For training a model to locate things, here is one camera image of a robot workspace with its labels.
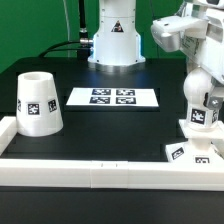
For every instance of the white lamp bulb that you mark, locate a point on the white lamp bulb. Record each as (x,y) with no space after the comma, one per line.
(196,85)

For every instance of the white front fence bar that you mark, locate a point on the white front fence bar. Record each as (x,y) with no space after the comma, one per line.
(109,174)

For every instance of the black cable connector plug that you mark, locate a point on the black cable connector plug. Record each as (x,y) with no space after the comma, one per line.
(85,45)

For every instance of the white lamp shade cone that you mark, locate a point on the white lamp shade cone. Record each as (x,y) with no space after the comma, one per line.
(38,110)

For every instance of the white fence bar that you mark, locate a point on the white fence bar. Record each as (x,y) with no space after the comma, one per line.
(8,129)
(109,174)

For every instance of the white lamp base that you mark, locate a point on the white lamp base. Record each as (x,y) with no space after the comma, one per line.
(199,147)

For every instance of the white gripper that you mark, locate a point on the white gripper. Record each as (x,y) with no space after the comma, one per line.
(197,30)

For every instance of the white left fence bar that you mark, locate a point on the white left fence bar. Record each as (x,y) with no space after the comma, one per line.
(8,129)

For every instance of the white marker sheet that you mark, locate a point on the white marker sheet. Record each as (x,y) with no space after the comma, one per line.
(112,97)

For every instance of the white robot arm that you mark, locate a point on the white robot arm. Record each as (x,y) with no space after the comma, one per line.
(116,44)

